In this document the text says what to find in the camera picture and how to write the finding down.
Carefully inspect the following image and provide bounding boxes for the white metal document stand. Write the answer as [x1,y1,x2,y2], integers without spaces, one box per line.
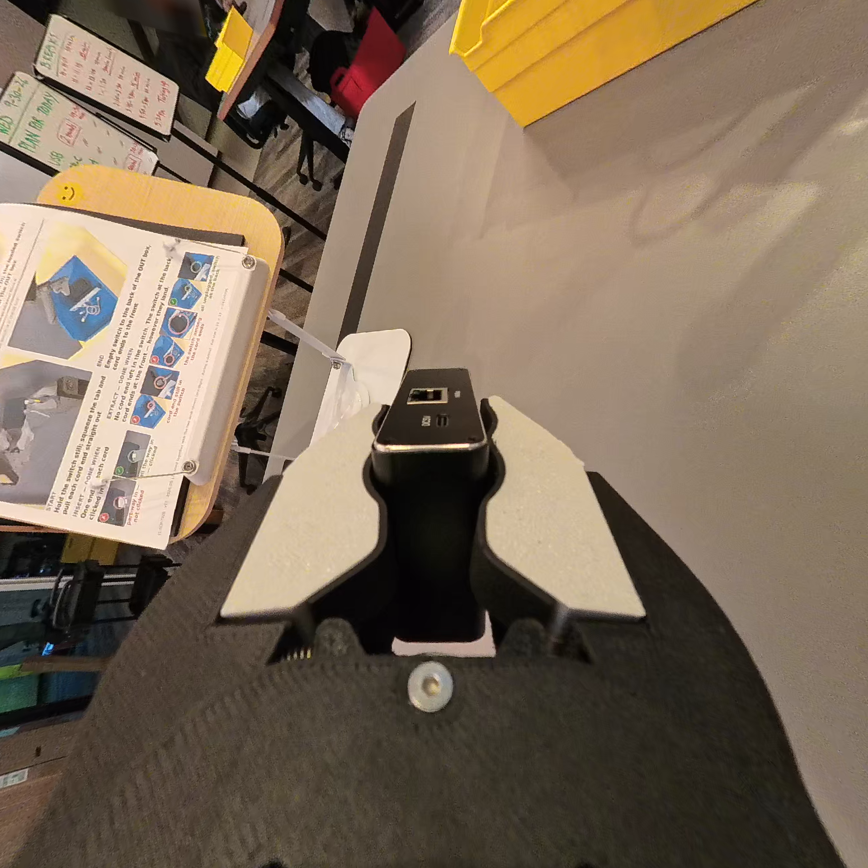
[182,254,413,488]

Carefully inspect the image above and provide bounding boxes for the whiteboard with green writing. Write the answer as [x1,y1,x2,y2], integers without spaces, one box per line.
[0,71,159,179]

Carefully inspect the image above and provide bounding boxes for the small yellow parts bin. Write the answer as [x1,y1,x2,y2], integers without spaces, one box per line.
[205,7,256,92]

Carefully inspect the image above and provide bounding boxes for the brown background work table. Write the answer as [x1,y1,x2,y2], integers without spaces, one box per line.
[216,0,354,191]

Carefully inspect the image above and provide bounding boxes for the whiteboard with red writing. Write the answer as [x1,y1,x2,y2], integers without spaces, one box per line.
[33,15,179,143]

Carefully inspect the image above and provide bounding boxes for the red storage bag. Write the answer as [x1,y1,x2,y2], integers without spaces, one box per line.
[330,8,406,119]

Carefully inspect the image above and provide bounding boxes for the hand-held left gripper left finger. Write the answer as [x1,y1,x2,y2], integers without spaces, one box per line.
[218,406,391,653]

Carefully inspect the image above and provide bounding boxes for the black ethernet splitter box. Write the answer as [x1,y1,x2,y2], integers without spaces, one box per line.
[372,368,495,645]

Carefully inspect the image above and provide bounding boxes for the large yellow plastic bin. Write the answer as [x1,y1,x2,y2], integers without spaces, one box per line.
[449,0,760,128]

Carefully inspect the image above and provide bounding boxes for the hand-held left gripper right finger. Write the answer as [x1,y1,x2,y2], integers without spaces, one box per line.
[475,395,646,651]

